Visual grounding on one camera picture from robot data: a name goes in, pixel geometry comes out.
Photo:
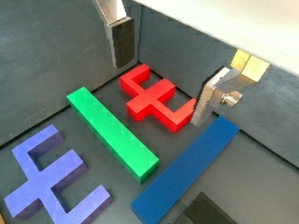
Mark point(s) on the purple E-shaped block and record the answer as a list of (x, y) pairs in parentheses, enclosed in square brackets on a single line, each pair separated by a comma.
[(40, 192)]

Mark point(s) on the green rectangular block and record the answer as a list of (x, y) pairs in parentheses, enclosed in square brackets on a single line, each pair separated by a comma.
[(129, 149)]

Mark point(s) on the black angle bracket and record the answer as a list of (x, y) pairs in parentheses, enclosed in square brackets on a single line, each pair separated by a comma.
[(205, 212)]

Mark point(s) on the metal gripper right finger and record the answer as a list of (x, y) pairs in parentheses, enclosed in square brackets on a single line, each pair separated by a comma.
[(221, 88)]

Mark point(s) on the red E-shaped block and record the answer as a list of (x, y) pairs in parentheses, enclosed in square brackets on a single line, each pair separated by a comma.
[(148, 102)]

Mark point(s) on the blue flat bar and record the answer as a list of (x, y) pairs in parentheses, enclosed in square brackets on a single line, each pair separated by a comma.
[(169, 187)]

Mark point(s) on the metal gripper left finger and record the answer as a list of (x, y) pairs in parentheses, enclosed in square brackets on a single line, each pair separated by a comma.
[(121, 30)]

